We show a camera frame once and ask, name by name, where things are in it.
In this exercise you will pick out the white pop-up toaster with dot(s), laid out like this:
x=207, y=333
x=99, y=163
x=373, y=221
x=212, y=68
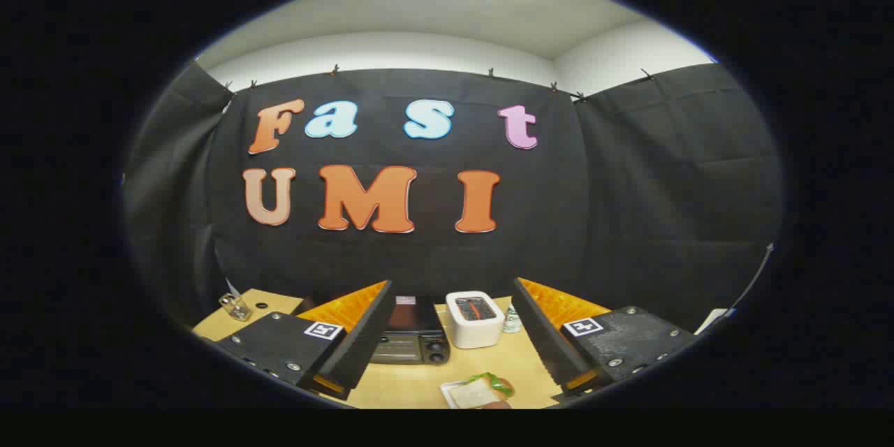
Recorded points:
x=475, y=335

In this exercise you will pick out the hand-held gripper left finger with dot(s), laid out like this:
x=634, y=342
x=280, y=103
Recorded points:
x=363, y=342

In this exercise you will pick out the small white drink bottle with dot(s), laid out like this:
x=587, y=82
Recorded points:
x=512, y=321

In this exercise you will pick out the lettuce sandwich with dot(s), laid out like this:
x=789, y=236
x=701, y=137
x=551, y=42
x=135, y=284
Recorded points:
x=475, y=394

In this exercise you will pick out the black toaster oven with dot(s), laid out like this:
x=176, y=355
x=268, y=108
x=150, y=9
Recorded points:
x=412, y=349

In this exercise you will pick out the white plastic tray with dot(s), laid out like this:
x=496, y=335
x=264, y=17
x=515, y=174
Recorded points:
x=445, y=388

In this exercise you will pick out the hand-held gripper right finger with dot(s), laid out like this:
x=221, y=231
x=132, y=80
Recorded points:
x=545, y=342

